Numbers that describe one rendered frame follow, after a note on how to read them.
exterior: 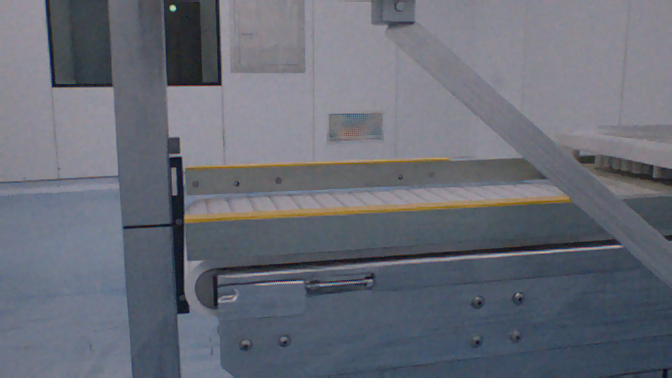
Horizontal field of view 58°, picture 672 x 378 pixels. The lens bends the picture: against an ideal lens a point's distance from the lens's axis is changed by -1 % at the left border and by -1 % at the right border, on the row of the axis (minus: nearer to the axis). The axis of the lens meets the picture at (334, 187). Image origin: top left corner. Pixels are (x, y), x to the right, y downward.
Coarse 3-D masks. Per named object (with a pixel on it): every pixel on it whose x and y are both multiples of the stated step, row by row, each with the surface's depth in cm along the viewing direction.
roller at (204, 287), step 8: (208, 272) 50; (216, 272) 49; (200, 280) 49; (208, 280) 49; (216, 280) 49; (200, 288) 49; (208, 288) 50; (216, 288) 50; (200, 296) 49; (208, 296) 50; (216, 296) 50; (208, 304) 50; (216, 304) 50
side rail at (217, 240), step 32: (192, 224) 47; (224, 224) 48; (256, 224) 48; (288, 224) 49; (320, 224) 50; (352, 224) 50; (384, 224) 51; (416, 224) 52; (448, 224) 52; (480, 224) 53; (512, 224) 54; (544, 224) 54; (576, 224) 55; (192, 256) 48; (224, 256) 48; (256, 256) 49
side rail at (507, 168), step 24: (240, 168) 75; (264, 168) 75; (288, 168) 76; (312, 168) 77; (336, 168) 77; (360, 168) 78; (384, 168) 79; (408, 168) 80; (432, 168) 80; (456, 168) 81; (480, 168) 82; (504, 168) 83; (528, 168) 84; (192, 192) 74; (216, 192) 74; (240, 192) 75
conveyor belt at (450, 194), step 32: (352, 192) 78; (384, 192) 78; (416, 192) 78; (448, 192) 78; (480, 192) 78; (512, 192) 78; (544, 192) 78; (288, 256) 51; (320, 256) 52; (352, 256) 53; (384, 256) 53; (192, 288) 50
